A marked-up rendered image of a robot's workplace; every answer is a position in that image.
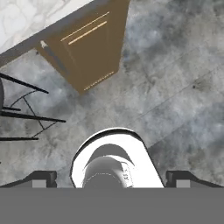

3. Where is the brown cupboard door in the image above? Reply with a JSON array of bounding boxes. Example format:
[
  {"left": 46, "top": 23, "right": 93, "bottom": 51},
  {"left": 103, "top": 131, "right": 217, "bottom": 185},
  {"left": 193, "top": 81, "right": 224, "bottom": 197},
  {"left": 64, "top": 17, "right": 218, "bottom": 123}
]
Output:
[{"left": 34, "top": 0, "right": 131, "bottom": 96}]

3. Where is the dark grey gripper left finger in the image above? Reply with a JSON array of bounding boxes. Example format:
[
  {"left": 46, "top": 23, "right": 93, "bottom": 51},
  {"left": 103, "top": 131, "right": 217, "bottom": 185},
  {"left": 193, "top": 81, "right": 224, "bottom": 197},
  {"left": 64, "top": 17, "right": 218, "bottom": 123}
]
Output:
[{"left": 0, "top": 170, "right": 58, "bottom": 189}]

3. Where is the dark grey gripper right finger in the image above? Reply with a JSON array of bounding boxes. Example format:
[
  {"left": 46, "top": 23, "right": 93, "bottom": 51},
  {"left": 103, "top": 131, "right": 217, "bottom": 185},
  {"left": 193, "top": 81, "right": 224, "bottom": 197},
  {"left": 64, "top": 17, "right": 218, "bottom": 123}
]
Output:
[{"left": 164, "top": 170, "right": 224, "bottom": 189}]

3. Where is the white and black round object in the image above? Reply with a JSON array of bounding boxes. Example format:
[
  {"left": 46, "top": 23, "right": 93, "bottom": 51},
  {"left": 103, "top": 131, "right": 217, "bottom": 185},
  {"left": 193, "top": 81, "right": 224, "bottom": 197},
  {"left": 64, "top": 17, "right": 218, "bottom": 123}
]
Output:
[{"left": 69, "top": 127, "right": 165, "bottom": 189}]

